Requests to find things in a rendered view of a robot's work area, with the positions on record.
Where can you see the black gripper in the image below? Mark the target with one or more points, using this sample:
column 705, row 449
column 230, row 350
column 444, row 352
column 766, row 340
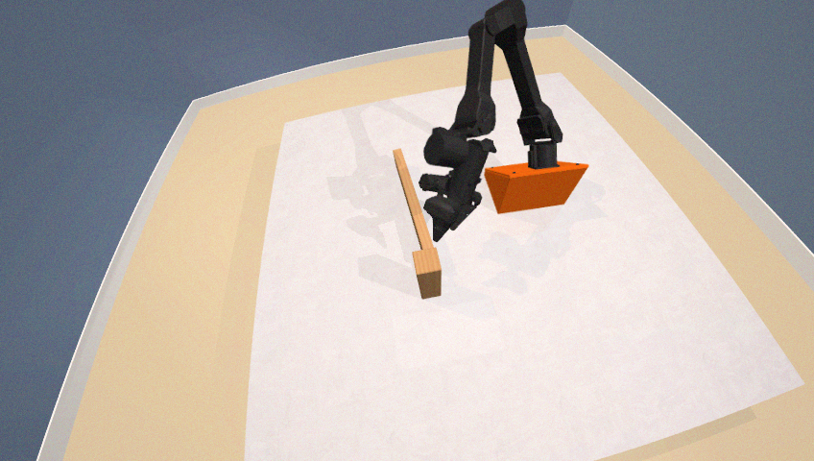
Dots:
column 451, row 212

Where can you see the wooden post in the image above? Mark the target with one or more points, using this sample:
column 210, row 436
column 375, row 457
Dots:
column 429, row 272

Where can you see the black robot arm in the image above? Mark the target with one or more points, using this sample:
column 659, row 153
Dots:
column 504, row 25

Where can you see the light wooden plank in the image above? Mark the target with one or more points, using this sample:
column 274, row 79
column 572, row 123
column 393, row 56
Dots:
column 421, row 229

